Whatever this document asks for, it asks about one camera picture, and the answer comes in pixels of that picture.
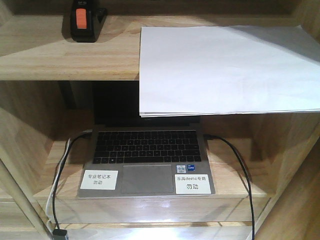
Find white paper sheets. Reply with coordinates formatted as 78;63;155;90
139;26;320;117

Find black orange stapler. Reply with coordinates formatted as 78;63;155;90
70;0;108;43

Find grey laptop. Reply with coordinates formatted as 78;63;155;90
77;81;216;199

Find white label right sticker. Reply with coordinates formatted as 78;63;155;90
174;174;213;195

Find white label sticker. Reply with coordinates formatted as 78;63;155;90
80;170;119;190
174;174;213;195

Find white label left sticker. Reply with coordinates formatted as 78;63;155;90
80;170;119;190

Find wooden shelf unit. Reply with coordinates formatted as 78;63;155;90
0;0;320;240

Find grey usb adapter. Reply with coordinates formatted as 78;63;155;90
52;229;69;240

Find black cable right of laptop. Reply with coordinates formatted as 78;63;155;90
202;134;256;240

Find black cable of laptop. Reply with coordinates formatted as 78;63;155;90
52;133;91;230
202;134;256;240

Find black cable left of laptop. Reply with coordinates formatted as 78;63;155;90
52;133;91;230

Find white cable left of laptop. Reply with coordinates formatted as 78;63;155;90
45;129;93;236

